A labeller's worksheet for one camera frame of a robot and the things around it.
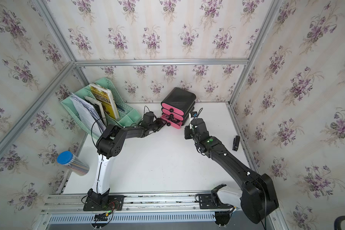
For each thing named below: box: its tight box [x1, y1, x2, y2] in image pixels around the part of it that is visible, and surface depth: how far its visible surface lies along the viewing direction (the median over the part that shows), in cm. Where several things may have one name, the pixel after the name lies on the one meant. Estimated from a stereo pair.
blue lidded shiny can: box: [56, 150, 90, 177], surface depth 72 cm
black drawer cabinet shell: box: [161, 87, 197, 127], surface depth 104 cm
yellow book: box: [88, 83, 120, 120], surface depth 97 cm
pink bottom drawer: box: [160, 113, 184, 130], surface depth 105 cm
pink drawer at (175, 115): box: [161, 108, 184, 121], surface depth 101 cm
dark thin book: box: [84, 95, 108, 126], surface depth 95 cm
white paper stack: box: [69, 93, 107, 136], surface depth 85 cm
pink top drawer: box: [161, 103, 184, 116], surface depth 97 cm
